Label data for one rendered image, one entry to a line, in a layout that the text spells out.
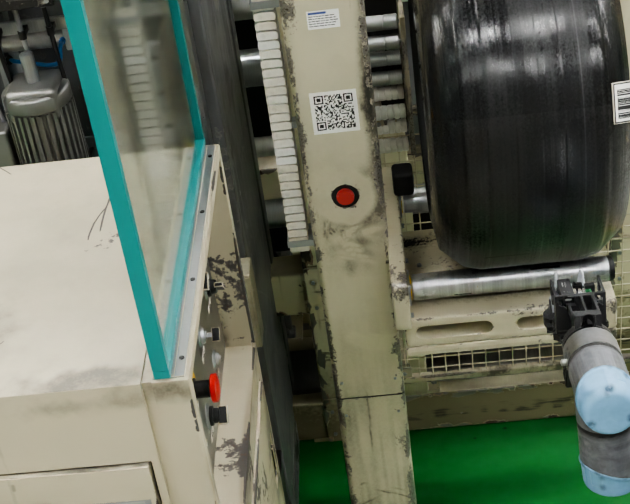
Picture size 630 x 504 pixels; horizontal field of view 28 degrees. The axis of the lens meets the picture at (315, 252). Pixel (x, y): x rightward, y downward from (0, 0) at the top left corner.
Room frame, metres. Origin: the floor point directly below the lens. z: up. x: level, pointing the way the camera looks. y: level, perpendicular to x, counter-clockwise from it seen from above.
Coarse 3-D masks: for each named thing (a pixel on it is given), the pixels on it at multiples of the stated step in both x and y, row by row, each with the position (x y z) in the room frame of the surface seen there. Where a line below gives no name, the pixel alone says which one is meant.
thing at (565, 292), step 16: (560, 288) 1.42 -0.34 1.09; (576, 288) 1.43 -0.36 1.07; (592, 288) 1.42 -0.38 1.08; (560, 304) 1.40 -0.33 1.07; (576, 304) 1.39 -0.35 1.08; (592, 304) 1.38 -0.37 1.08; (560, 320) 1.39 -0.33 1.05; (576, 320) 1.34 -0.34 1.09; (592, 320) 1.34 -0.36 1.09; (560, 336) 1.39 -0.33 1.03
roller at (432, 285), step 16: (592, 256) 1.72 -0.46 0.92; (608, 256) 1.71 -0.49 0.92; (432, 272) 1.74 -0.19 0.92; (448, 272) 1.73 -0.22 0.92; (464, 272) 1.72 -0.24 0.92; (480, 272) 1.72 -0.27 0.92; (496, 272) 1.71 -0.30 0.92; (512, 272) 1.71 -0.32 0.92; (528, 272) 1.70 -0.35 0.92; (544, 272) 1.70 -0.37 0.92; (560, 272) 1.70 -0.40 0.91; (576, 272) 1.69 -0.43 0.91; (592, 272) 1.69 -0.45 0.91; (608, 272) 1.69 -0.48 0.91; (416, 288) 1.71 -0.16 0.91; (432, 288) 1.71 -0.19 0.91; (448, 288) 1.71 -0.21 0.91; (464, 288) 1.70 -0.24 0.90; (480, 288) 1.70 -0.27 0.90; (496, 288) 1.70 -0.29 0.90; (512, 288) 1.70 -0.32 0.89; (528, 288) 1.70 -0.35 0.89
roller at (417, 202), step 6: (414, 192) 2.00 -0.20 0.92; (420, 192) 2.00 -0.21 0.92; (408, 198) 1.99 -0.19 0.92; (414, 198) 1.99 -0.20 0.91; (420, 198) 1.99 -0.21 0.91; (426, 198) 1.99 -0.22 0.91; (408, 204) 1.99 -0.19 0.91; (414, 204) 1.99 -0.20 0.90; (420, 204) 1.99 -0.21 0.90; (426, 204) 1.99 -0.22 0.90; (402, 210) 1.99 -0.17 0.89; (408, 210) 1.99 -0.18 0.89; (414, 210) 1.99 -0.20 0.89; (420, 210) 1.99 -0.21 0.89; (426, 210) 1.99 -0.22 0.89
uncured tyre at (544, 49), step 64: (448, 0) 1.71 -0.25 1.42; (512, 0) 1.69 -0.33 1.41; (576, 0) 1.67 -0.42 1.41; (448, 64) 1.65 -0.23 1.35; (512, 64) 1.62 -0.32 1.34; (576, 64) 1.61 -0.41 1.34; (448, 128) 1.61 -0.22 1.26; (512, 128) 1.58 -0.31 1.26; (576, 128) 1.57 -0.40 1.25; (448, 192) 1.61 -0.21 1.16; (512, 192) 1.57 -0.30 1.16; (576, 192) 1.56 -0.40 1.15; (512, 256) 1.63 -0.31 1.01; (576, 256) 1.64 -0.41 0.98
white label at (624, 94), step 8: (616, 88) 1.59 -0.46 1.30; (624, 88) 1.60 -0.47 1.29; (616, 96) 1.59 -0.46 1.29; (624, 96) 1.59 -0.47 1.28; (616, 104) 1.58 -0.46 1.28; (624, 104) 1.59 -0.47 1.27; (616, 112) 1.58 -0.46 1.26; (624, 112) 1.58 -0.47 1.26; (616, 120) 1.58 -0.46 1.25; (624, 120) 1.58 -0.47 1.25
